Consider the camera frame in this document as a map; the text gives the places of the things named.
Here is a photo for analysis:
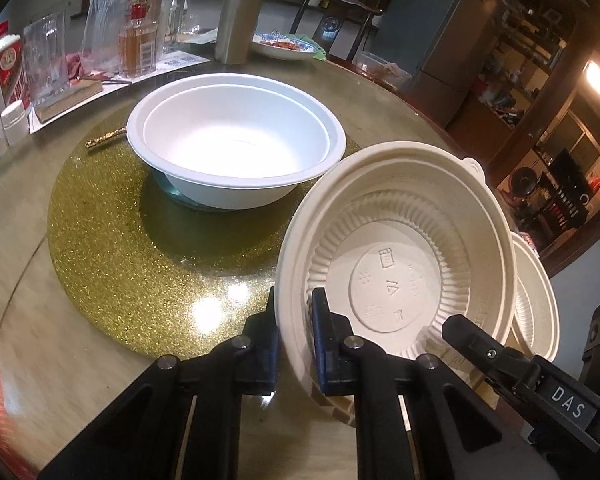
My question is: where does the beige plastic bowl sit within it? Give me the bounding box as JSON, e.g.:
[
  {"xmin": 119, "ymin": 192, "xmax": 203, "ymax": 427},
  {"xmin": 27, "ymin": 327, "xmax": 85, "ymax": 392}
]
[
  {"xmin": 273, "ymin": 140, "xmax": 518, "ymax": 428},
  {"xmin": 509, "ymin": 232, "xmax": 560, "ymax": 362}
]

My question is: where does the white foam bowl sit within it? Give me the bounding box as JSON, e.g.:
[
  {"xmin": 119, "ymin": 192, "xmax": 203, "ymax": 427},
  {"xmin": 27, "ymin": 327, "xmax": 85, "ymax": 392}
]
[{"xmin": 126, "ymin": 73, "xmax": 347, "ymax": 210}]

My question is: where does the gold glitter turntable mat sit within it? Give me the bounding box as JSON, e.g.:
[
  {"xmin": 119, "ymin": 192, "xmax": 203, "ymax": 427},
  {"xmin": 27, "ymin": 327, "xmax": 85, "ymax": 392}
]
[{"xmin": 46, "ymin": 104, "xmax": 361, "ymax": 361}]

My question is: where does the small white pill bottle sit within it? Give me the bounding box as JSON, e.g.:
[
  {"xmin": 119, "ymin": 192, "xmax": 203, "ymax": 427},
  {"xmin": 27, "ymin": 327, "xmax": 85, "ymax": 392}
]
[{"xmin": 1, "ymin": 100, "xmax": 30, "ymax": 146}]

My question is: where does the clear plastic container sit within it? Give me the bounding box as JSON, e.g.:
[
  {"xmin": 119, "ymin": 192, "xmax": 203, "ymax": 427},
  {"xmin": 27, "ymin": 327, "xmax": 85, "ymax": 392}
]
[{"xmin": 354, "ymin": 51, "xmax": 412, "ymax": 91}]

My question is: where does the white paper sheet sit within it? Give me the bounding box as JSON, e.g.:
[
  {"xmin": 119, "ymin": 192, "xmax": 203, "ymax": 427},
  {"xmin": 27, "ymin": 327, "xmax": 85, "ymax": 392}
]
[{"xmin": 28, "ymin": 51, "xmax": 209, "ymax": 134}]

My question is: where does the grey refrigerator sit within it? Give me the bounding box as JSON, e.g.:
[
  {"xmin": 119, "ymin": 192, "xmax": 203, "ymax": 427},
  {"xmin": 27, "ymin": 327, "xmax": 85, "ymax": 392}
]
[{"xmin": 372, "ymin": 0, "xmax": 505, "ymax": 127}]

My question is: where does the clear glass mug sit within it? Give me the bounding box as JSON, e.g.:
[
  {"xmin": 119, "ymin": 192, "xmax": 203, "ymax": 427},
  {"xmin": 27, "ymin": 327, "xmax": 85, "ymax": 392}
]
[{"xmin": 23, "ymin": 11, "xmax": 69, "ymax": 106}]

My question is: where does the patterned food dish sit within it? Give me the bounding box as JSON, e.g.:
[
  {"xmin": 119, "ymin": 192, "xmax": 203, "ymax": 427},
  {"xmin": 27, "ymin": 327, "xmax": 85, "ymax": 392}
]
[{"xmin": 251, "ymin": 32, "xmax": 326, "ymax": 61}]

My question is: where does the liquor bottle in bag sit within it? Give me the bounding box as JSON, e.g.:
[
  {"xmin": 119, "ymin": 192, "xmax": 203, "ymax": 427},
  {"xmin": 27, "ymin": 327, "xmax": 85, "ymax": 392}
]
[{"xmin": 80, "ymin": 0, "xmax": 172, "ymax": 79}]

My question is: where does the steel thermos flask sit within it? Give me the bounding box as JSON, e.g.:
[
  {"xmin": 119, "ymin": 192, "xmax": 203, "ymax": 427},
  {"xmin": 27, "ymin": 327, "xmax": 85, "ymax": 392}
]
[{"xmin": 214, "ymin": 0, "xmax": 263, "ymax": 65}]

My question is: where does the dark wooden chair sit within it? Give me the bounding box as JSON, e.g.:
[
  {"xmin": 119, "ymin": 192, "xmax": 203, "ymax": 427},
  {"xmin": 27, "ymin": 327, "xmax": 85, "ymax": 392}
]
[{"xmin": 289, "ymin": 0, "xmax": 384, "ymax": 63}]

